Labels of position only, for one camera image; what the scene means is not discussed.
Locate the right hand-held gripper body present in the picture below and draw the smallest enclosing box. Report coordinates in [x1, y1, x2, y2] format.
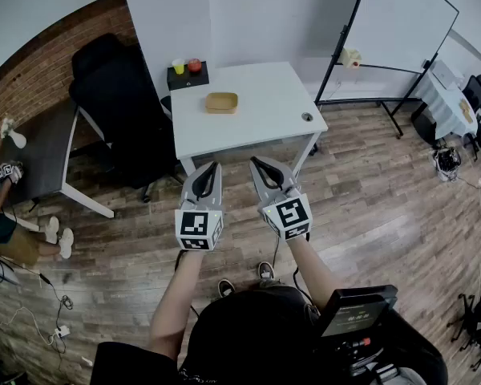
[258, 182, 313, 241]

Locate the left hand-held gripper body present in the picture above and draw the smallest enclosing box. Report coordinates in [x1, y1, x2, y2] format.
[175, 198, 224, 252]

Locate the tan wooden tray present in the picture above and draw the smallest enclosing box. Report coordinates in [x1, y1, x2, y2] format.
[204, 91, 239, 116]

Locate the person's right forearm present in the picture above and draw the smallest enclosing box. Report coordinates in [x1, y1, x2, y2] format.
[285, 234, 340, 312]

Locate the person's left forearm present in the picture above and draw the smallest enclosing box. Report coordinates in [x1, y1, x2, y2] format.
[148, 249, 205, 360]

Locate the person's right shoe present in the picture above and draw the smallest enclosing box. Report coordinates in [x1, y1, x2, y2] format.
[257, 261, 277, 284]

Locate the person's shoe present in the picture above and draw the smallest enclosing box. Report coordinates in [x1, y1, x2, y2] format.
[217, 278, 236, 298]
[257, 261, 277, 284]

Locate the person's left shoe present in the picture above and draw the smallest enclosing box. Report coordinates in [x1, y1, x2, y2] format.
[217, 278, 236, 298]

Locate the black office chair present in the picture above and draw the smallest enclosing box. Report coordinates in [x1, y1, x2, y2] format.
[68, 33, 185, 204]

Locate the black box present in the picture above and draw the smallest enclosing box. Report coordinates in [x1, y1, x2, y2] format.
[167, 61, 210, 91]

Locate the person's black shirt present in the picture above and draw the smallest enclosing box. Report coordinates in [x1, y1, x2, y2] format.
[90, 285, 450, 385]

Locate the chest-mounted black screen device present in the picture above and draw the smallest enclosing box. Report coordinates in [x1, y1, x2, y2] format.
[318, 285, 398, 376]

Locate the cream holder on whiteboard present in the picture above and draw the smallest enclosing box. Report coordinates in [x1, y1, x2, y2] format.
[342, 47, 362, 70]

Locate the black round stool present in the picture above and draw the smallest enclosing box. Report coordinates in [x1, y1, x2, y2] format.
[410, 102, 438, 148]

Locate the grey desk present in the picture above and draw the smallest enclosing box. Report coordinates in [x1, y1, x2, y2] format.
[0, 98, 115, 220]

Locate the table with white cloth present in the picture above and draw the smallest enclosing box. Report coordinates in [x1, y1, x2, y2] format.
[414, 60, 480, 142]

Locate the white vase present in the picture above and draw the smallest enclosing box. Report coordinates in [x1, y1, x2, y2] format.
[0, 117, 27, 150]

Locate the whiteboard on black stand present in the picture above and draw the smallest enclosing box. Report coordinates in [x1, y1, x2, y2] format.
[314, 0, 461, 138]

